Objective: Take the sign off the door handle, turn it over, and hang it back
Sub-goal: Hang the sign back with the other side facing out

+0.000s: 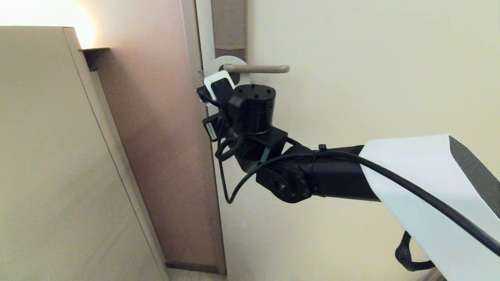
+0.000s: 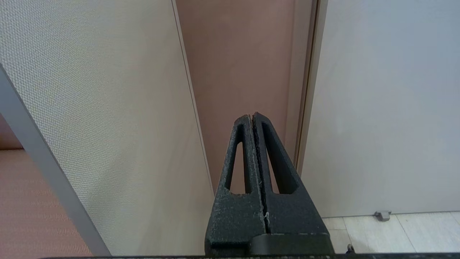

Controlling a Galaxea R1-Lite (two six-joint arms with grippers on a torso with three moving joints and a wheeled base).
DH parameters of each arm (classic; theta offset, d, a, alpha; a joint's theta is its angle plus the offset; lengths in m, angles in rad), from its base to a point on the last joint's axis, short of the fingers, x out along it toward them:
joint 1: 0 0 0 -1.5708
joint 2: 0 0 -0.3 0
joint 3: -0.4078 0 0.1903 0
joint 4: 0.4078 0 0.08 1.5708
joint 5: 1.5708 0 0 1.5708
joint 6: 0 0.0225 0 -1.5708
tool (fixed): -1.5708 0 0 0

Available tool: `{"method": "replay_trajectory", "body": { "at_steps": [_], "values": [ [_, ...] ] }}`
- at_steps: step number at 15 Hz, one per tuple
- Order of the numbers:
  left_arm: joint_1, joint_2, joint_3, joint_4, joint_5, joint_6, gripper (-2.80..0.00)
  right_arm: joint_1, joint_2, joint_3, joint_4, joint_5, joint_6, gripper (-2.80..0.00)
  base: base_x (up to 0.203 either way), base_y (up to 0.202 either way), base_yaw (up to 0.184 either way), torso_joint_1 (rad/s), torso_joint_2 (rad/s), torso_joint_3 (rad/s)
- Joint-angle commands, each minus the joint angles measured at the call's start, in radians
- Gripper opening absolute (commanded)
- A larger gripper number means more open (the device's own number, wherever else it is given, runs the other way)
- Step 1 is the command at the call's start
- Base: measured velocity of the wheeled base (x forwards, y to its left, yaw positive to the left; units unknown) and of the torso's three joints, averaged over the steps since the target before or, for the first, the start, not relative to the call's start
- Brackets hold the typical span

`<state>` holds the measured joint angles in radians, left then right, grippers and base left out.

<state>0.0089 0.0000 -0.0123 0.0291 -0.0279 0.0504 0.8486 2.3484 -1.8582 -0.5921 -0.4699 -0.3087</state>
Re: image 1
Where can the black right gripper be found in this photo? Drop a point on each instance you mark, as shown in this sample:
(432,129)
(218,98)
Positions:
(215,127)

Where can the blue do-not-disturb door hanger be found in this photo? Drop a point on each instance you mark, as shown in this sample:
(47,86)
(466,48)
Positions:
(228,60)

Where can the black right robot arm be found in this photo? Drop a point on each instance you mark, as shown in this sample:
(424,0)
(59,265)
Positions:
(422,175)

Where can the white door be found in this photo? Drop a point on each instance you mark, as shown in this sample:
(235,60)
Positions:
(351,78)

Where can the grey-brown metal lock plate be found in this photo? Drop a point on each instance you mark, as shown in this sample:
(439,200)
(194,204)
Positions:
(228,23)

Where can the beige cabinet panel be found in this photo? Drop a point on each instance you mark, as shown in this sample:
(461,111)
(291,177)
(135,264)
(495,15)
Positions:
(47,156)

